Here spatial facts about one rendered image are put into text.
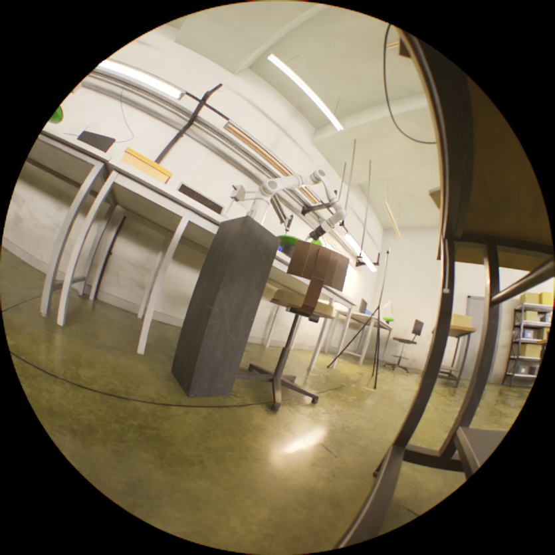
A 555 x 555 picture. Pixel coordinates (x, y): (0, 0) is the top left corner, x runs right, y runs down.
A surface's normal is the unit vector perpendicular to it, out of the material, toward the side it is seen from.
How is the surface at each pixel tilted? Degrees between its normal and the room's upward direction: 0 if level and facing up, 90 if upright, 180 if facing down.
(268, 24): 180
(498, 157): 180
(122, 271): 90
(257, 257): 90
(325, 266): 93
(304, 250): 90
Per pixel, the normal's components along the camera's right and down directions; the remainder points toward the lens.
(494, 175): -0.30, 0.94
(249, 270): 0.73, 0.11
